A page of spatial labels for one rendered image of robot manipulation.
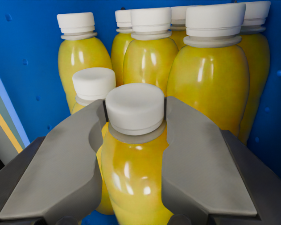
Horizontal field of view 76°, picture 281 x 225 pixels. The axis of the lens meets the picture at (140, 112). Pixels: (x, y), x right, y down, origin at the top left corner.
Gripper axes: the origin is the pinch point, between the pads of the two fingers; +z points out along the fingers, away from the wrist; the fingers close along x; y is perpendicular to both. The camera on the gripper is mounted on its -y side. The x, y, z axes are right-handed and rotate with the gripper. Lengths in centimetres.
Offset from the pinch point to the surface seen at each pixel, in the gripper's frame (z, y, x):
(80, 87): 3.6, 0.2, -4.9
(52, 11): 13.5, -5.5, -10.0
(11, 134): 114, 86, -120
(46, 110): 8.9, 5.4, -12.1
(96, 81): 3.6, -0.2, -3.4
